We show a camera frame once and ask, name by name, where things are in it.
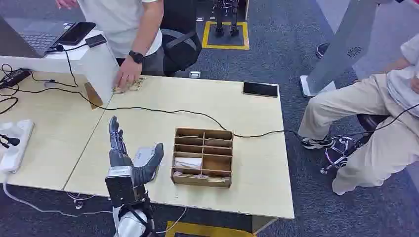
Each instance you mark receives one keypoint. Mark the black smartphone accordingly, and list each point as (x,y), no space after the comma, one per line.
(260,89)
(77,32)

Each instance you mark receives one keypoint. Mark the white floor stand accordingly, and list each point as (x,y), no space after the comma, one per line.
(340,45)

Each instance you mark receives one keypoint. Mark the seated person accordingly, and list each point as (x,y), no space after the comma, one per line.
(370,130)

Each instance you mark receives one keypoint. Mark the grey laptop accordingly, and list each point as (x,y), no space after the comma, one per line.
(32,37)

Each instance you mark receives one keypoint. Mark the person's hand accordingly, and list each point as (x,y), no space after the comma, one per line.
(127,73)

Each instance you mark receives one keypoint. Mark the wooden card box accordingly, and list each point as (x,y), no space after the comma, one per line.
(203,158)

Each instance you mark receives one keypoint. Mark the black robot legs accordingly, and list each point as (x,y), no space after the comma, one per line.
(226,16)

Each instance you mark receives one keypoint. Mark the black power adapter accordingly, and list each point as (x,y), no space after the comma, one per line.
(14,78)

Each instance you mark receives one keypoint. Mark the dark shoe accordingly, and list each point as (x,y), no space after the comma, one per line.
(322,49)

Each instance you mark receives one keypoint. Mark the pale card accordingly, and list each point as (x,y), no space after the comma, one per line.
(144,157)

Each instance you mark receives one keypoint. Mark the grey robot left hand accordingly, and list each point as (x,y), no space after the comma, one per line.
(118,156)

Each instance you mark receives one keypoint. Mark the brown wooden piece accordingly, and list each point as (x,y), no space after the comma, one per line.
(93,95)

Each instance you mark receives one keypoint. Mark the black wristwatch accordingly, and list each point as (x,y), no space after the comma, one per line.
(136,57)

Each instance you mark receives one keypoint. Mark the white power strip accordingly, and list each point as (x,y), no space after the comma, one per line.
(16,144)

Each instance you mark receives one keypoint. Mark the floor socket plate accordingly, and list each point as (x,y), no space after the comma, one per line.
(194,74)

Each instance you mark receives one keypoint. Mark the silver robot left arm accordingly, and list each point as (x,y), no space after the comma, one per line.
(124,193)

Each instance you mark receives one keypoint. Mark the white card stack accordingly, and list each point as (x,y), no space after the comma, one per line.
(188,163)

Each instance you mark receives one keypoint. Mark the black plug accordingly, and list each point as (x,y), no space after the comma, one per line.
(9,141)

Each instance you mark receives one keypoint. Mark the standing person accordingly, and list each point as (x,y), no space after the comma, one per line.
(127,26)

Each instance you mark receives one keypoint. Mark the small black device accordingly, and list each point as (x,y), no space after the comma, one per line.
(95,40)

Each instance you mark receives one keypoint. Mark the chrome-base stool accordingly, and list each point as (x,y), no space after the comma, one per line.
(343,150)

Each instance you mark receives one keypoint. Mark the yellow-bordered floor mat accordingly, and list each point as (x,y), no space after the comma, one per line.
(226,41)

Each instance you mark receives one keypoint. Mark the black office chair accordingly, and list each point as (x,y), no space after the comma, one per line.
(180,42)

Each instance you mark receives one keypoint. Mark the white desk riser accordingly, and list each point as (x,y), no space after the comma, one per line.
(88,65)

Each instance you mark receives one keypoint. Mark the printed card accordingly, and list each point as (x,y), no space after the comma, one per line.
(196,178)

